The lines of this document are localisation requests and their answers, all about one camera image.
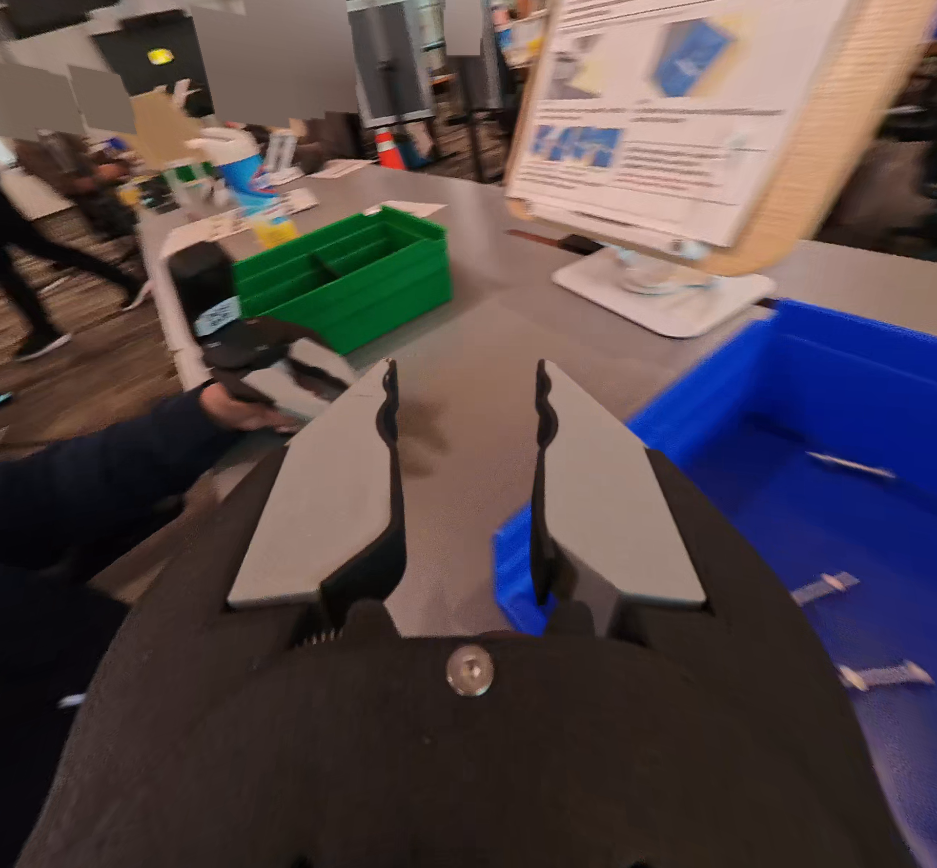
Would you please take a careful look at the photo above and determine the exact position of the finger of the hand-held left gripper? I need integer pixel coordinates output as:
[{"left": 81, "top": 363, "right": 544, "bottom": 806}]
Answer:
[
  {"left": 285, "top": 337, "right": 361, "bottom": 393},
  {"left": 233, "top": 364, "right": 345, "bottom": 424}
]

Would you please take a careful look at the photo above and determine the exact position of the printed instruction sheet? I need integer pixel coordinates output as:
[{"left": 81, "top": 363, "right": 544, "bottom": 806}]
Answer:
[{"left": 507, "top": 0, "right": 890, "bottom": 247}]

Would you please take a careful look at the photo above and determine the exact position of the person's left hand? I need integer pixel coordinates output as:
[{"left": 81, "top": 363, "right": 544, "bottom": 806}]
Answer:
[{"left": 199, "top": 381, "right": 301, "bottom": 437}]

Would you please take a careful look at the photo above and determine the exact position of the instruction sheet on stand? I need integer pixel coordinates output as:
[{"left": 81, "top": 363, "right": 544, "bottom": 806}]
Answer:
[{"left": 505, "top": 0, "right": 937, "bottom": 338}]

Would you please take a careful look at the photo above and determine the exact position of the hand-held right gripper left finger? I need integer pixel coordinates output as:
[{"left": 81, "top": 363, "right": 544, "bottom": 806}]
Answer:
[{"left": 227, "top": 359, "right": 408, "bottom": 627}]

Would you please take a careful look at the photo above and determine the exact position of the blue plastic bin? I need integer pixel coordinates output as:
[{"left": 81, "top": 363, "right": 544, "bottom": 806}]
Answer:
[{"left": 494, "top": 299, "right": 937, "bottom": 868}]

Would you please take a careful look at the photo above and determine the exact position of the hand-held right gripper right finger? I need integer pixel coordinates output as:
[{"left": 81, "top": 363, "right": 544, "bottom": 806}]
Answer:
[{"left": 530, "top": 359, "right": 708, "bottom": 638}]

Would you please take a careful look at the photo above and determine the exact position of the grey mobile whiteboard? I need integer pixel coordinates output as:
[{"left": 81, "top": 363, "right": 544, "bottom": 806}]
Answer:
[{"left": 347, "top": 0, "right": 436, "bottom": 128}]

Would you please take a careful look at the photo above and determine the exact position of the green plastic bin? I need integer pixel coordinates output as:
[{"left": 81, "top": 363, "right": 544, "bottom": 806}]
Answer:
[{"left": 233, "top": 207, "right": 451, "bottom": 356}]

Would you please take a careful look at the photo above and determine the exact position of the white paper sheet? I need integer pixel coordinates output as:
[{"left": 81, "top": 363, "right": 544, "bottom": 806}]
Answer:
[{"left": 362, "top": 200, "right": 448, "bottom": 219}]

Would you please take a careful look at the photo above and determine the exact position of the yellow container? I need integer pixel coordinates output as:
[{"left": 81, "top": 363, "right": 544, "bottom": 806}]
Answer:
[{"left": 249, "top": 212, "right": 301, "bottom": 250}]

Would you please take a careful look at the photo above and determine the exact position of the person's left forearm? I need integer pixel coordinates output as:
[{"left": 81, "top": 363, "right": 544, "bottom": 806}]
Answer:
[{"left": 0, "top": 388, "right": 221, "bottom": 572}]

